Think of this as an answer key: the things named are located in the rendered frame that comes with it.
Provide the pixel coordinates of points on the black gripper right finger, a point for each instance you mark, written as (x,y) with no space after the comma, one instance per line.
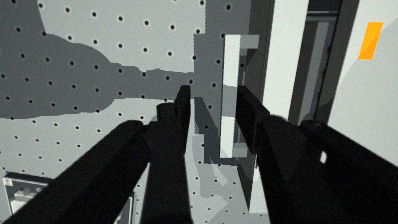
(295,186)

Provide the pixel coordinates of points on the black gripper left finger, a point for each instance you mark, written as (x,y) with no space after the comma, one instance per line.
(95,188)

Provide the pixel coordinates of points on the white sealed well plate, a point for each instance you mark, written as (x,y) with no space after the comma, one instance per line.
(18,202)

